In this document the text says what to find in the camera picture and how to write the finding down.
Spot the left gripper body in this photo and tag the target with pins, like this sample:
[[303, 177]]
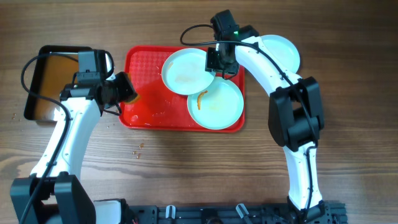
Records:
[[119, 88]]

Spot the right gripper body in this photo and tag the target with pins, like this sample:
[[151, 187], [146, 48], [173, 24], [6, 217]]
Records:
[[216, 61]]

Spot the orange green sponge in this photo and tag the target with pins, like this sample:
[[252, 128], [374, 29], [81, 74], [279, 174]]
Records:
[[132, 100]]

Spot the white plate top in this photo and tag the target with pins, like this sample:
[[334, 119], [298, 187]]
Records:
[[184, 72]]

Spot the white plate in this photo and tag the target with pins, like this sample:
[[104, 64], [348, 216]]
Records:
[[217, 107], [184, 72], [284, 51]]

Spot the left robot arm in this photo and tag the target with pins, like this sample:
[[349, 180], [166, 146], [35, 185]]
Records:
[[53, 192]]

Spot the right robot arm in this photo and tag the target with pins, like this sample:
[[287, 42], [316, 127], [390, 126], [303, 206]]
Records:
[[295, 106]]

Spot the red plastic tray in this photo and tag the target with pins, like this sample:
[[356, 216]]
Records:
[[158, 107]]

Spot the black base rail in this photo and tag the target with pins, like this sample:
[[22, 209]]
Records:
[[217, 214]]

